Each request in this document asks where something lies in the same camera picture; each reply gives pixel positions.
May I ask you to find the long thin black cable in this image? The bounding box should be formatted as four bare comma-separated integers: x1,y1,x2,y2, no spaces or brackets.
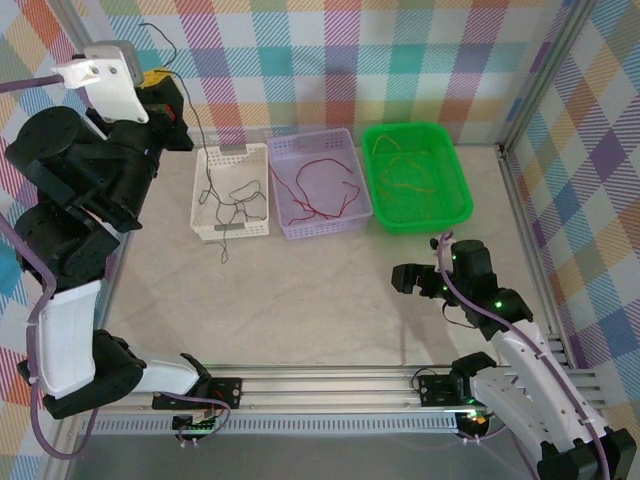
139,22,214,206

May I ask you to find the thin orange cable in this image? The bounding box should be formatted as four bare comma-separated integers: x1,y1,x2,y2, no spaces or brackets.
379,153,437,197

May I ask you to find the thin red cable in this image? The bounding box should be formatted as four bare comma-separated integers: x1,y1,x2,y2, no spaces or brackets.
294,157,357,201
269,162,362,226

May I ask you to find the green plastic basket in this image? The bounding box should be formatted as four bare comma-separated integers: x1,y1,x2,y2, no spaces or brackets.
360,121,475,236

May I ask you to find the white plastic basket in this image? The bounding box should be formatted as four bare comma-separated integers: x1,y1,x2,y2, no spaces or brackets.
189,142,271,243

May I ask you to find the purple plastic basket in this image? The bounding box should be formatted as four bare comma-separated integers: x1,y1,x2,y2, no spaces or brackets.
267,127,374,240

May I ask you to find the right aluminium frame floor beam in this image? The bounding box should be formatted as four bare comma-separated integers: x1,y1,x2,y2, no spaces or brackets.
497,143,576,371

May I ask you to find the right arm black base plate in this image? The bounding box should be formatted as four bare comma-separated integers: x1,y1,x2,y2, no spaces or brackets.
417,374,454,407

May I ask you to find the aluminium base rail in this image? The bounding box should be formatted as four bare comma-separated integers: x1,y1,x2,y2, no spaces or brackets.
149,364,609,416

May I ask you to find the slotted grey cable duct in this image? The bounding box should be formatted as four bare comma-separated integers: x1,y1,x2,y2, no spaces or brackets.
79,417,464,437

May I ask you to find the right aluminium frame post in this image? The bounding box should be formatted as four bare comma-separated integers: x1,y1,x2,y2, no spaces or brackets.
497,0,601,156

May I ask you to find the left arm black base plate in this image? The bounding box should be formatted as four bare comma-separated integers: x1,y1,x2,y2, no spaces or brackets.
207,377,245,410

